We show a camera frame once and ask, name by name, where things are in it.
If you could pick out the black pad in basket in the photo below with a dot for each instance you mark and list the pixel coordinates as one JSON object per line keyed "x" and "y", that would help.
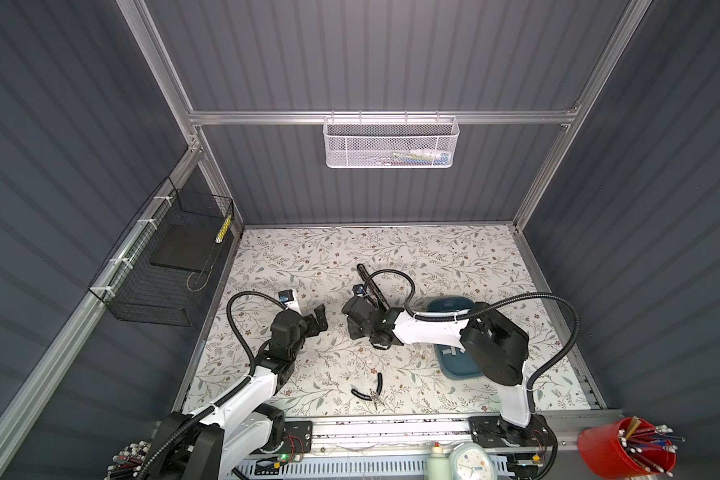
{"x": 186, "y": 248}

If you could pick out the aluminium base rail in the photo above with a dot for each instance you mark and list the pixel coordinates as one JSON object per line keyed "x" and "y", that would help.
{"x": 323, "y": 437}

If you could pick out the white desk clock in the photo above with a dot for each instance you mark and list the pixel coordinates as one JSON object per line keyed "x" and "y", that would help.
{"x": 470, "y": 461}

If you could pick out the yellow marker in basket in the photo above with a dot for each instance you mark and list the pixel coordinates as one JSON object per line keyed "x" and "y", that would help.
{"x": 219, "y": 238}

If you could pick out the teal plastic tray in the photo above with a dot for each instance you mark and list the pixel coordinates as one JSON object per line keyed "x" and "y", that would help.
{"x": 455, "y": 363}

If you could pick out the black wire basket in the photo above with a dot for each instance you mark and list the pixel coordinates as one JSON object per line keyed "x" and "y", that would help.
{"x": 166, "y": 270}

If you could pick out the black stapler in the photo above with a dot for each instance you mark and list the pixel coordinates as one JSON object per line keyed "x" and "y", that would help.
{"x": 371, "y": 289}

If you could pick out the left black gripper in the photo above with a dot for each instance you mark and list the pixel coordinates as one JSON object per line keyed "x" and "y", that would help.
{"x": 312, "y": 329}

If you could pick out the white wire mesh basket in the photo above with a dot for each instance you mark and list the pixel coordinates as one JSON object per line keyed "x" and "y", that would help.
{"x": 390, "y": 141}

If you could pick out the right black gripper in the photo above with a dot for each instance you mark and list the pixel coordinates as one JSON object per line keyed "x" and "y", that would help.
{"x": 352, "y": 330}

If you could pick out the white glue bottle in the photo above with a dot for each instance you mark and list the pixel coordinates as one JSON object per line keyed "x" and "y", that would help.
{"x": 438, "y": 466}

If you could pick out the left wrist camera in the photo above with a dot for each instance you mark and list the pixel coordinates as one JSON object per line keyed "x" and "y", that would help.
{"x": 290, "y": 300}

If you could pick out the red pencil cup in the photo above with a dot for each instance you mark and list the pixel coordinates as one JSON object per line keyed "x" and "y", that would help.
{"x": 629, "y": 448}

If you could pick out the black handled pliers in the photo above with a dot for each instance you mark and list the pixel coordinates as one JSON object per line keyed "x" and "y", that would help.
{"x": 373, "y": 395}

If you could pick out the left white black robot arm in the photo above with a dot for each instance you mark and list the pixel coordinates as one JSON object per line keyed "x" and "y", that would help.
{"x": 212, "y": 441}

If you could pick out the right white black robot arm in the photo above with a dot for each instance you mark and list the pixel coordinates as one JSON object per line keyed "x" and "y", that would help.
{"x": 497, "y": 346}

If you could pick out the clear jar of markers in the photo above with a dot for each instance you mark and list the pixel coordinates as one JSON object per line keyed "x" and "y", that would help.
{"x": 128, "y": 462}

